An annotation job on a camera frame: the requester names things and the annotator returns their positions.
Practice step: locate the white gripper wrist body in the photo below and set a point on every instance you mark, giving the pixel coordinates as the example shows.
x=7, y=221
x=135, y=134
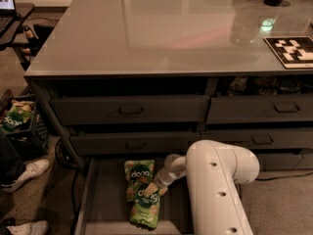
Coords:
x=161, y=179

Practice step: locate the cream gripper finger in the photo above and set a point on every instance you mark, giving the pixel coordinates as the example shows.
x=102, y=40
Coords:
x=152, y=188

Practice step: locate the green dang chip bag front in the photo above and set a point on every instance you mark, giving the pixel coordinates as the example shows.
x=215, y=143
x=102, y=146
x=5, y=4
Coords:
x=145, y=211

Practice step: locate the green dang chip bag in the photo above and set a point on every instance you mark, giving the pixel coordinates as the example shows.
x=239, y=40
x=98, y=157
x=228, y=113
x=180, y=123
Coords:
x=145, y=211
x=136, y=173

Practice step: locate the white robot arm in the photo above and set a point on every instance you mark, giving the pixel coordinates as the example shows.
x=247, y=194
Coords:
x=213, y=170

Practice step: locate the green dang chip bag rear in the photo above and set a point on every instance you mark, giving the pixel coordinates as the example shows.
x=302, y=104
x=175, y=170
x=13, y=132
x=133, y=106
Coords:
x=136, y=173

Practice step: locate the open bottom left drawer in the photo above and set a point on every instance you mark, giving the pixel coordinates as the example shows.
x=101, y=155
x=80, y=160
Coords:
x=104, y=210

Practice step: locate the middle left drawer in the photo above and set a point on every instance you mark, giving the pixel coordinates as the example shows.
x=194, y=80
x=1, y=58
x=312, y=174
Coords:
x=135, y=143

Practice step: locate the top right drawer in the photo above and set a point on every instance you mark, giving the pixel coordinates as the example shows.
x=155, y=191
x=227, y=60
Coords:
x=253, y=109

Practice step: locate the middle right drawer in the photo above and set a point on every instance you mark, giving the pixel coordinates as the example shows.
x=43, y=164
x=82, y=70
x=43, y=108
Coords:
x=277, y=138

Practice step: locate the top left drawer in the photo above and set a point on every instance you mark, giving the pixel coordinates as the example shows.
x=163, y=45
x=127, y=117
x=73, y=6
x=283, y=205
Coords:
x=130, y=109

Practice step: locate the bottom right drawer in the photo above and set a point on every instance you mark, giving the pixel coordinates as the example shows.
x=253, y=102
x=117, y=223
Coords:
x=285, y=161

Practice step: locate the grey drawer cabinet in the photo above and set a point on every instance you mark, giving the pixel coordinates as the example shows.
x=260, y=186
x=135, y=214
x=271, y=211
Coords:
x=212, y=48

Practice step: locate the green dang bag in crate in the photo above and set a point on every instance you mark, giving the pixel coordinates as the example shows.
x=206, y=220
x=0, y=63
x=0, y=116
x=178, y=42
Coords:
x=15, y=121

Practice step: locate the white shoe lower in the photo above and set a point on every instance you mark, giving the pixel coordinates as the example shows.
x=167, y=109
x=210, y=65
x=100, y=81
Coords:
x=40, y=227

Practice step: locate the white shoe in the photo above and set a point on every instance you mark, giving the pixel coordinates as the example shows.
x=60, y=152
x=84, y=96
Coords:
x=40, y=227
x=32, y=170

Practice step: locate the white shoe upper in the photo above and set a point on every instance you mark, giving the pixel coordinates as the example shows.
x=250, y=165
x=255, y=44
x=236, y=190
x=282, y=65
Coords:
x=32, y=170

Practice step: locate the dark trouser leg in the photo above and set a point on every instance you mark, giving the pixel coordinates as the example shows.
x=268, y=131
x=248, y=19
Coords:
x=11, y=165

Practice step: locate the black crate with snacks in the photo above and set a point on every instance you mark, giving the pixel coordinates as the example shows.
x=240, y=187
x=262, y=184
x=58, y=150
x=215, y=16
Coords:
x=33, y=141

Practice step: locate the black white fiducial marker board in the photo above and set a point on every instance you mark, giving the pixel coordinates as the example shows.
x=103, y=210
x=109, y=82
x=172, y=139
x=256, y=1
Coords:
x=294, y=52

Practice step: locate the laptop on side desk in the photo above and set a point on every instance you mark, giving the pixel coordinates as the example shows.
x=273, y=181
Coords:
x=8, y=14

